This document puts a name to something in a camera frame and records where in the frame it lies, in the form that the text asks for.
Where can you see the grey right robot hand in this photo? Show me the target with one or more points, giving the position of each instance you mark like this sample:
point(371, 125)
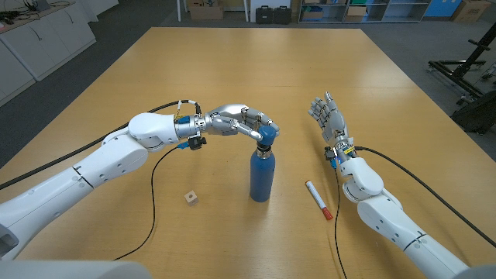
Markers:
point(333, 122)

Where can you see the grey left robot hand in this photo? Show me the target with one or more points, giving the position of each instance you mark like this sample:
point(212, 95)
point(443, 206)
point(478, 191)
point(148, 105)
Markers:
point(228, 116)

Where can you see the blue bottle cap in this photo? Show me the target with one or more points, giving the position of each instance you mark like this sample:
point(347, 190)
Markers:
point(267, 135)

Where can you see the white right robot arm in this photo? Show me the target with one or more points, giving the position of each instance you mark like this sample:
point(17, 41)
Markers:
point(387, 224)

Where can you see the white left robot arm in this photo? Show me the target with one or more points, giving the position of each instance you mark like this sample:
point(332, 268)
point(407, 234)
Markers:
point(58, 193)

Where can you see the blue metal bottle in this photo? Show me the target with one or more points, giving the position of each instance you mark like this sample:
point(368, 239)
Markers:
point(262, 178)

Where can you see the white marker with red cap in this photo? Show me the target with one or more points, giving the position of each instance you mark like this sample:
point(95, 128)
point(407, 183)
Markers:
point(317, 199)

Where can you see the small wooden block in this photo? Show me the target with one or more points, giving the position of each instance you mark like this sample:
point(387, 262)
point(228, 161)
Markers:
point(191, 198)

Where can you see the black hard case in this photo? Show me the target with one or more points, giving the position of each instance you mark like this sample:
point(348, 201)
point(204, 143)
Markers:
point(264, 15)
point(282, 15)

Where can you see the small cardboard box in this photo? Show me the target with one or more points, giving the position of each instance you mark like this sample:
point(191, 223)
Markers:
point(354, 13)

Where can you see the white board panel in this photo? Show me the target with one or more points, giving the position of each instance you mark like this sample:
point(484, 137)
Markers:
point(271, 2)

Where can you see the grey shelf unit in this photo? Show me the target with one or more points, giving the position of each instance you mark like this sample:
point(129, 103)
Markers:
point(399, 19)

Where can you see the black wheeled stand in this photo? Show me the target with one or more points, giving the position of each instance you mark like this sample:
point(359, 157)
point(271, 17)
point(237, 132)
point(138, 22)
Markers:
point(457, 71)

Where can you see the blue panel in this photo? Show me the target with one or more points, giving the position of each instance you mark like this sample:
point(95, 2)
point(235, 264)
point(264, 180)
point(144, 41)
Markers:
point(441, 7)

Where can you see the printed cardboard box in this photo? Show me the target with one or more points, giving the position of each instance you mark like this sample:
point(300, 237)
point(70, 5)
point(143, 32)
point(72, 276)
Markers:
point(470, 11)

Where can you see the white cabinet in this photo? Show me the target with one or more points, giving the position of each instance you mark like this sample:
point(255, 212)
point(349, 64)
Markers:
point(38, 42)

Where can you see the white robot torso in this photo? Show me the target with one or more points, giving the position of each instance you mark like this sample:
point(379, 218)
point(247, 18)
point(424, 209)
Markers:
point(77, 271)

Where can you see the dark grey device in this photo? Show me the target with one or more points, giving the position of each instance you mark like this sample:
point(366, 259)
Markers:
point(40, 5)

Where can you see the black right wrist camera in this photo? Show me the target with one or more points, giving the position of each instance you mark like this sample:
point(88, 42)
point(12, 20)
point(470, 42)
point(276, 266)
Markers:
point(330, 153)

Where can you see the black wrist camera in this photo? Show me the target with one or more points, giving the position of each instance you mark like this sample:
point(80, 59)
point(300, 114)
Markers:
point(330, 153)
point(197, 143)

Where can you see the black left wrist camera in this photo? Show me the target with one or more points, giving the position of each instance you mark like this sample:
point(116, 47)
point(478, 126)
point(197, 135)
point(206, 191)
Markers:
point(197, 143)

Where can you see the white table frame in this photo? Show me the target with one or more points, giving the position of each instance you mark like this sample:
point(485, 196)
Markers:
point(179, 11)

